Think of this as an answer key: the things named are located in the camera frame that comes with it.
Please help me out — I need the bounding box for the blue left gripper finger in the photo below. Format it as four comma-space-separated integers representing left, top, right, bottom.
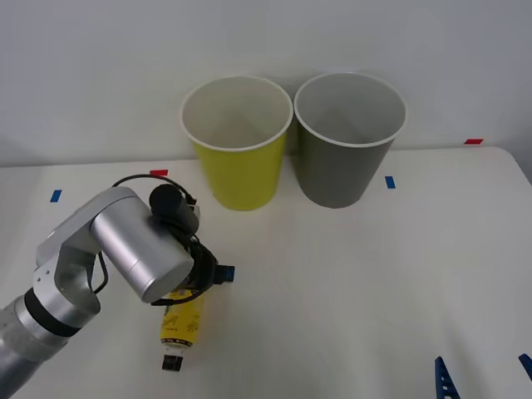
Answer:
214, 264, 238, 286

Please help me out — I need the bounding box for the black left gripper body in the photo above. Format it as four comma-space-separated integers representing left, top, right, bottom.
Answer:
189, 244, 221, 297

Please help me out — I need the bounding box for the yellow bottle with black cap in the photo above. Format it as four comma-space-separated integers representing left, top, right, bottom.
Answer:
157, 286, 209, 372

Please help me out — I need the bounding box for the yellow-green plastic bin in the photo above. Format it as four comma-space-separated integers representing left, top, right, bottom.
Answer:
180, 74, 293, 212

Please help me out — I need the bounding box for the grey plastic bin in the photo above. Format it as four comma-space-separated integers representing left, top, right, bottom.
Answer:
293, 71, 408, 209

